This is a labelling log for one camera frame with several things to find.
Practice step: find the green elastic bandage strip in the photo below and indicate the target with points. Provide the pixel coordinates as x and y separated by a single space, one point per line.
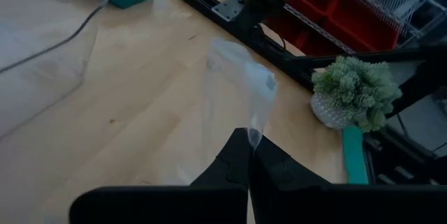
354 157

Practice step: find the artificial plant in pot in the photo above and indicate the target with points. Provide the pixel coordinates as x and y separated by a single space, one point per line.
352 88

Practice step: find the clear plastic bin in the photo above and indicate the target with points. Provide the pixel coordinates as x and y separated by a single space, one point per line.
35 77

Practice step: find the clear plastic bag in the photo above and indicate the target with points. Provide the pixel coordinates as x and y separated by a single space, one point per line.
244 77

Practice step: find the silver mounting plate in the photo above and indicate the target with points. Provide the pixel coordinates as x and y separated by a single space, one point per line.
228 9

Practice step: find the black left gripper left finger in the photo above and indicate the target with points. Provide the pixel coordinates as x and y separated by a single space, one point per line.
227 171

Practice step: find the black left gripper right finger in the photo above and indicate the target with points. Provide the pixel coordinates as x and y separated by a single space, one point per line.
279 175

